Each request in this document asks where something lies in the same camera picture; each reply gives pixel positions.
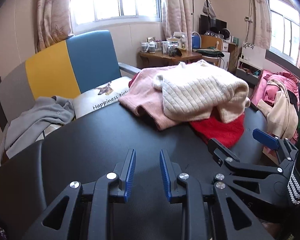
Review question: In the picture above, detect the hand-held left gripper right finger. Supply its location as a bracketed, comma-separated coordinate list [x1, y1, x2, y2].
[159, 149, 275, 240]

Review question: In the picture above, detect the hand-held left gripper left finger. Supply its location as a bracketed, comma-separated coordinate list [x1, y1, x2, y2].
[22, 149, 137, 240]

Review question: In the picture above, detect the white deer print cushion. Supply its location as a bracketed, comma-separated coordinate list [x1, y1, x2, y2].
[72, 76, 133, 119]

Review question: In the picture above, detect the blue white appliance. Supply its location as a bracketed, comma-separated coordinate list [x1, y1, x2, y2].
[191, 31, 202, 50]

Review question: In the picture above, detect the small window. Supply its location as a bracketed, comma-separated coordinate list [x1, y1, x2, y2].
[269, 0, 300, 63]

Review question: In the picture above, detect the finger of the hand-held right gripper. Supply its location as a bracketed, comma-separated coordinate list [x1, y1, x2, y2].
[252, 128, 299, 175]
[207, 137, 291, 200]

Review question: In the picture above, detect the black monitor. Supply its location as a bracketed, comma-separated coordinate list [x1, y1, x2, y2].
[199, 14, 227, 35]

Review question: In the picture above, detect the cream knit sweater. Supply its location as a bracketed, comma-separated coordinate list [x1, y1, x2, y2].
[153, 59, 250, 123]

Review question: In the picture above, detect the grey yellow blue armchair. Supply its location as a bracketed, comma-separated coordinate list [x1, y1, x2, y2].
[0, 30, 142, 165]

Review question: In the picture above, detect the pink knit sweater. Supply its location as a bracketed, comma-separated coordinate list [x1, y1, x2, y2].
[118, 65, 190, 130]

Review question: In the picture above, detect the wooden desk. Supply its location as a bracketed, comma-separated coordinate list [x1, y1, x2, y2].
[221, 41, 238, 73]

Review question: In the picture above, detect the dark grey bed frame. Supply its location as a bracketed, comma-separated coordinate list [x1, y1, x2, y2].
[236, 50, 300, 88]

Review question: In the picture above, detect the large window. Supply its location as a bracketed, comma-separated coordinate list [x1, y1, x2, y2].
[69, 0, 163, 27]

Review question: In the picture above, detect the wooden chair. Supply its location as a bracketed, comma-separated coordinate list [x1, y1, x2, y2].
[200, 34, 224, 68]

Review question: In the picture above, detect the maroon garment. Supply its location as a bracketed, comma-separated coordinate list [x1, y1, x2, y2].
[128, 72, 142, 89]

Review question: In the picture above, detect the grey garment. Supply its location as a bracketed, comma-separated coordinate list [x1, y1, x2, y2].
[0, 95, 75, 170]

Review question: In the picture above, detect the wooden side table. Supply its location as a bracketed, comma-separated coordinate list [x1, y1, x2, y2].
[139, 50, 202, 68]

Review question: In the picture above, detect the small black fan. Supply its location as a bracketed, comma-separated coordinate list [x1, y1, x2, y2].
[219, 27, 230, 41]

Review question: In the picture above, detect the dark green cloth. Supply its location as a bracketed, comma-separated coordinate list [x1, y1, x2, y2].
[195, 48, 225, 58]

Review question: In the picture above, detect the hanging grey bag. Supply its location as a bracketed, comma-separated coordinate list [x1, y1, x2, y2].
[202, 0, 217, 18]

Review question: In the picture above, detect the beige garment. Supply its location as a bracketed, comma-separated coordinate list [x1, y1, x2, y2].
[256, 79, 299, 140]

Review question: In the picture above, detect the black garment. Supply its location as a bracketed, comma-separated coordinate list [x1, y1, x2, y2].
[286, 89, 300, 113]

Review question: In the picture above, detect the white flower print box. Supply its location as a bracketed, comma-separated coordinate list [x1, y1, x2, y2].
[239, 41, 267, 68]

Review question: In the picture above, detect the pink blanket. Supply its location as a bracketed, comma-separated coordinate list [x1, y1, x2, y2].
[250, 69, 300, 155]

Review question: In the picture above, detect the red sweater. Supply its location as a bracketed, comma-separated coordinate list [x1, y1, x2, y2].
[189, 112, 245, 148]

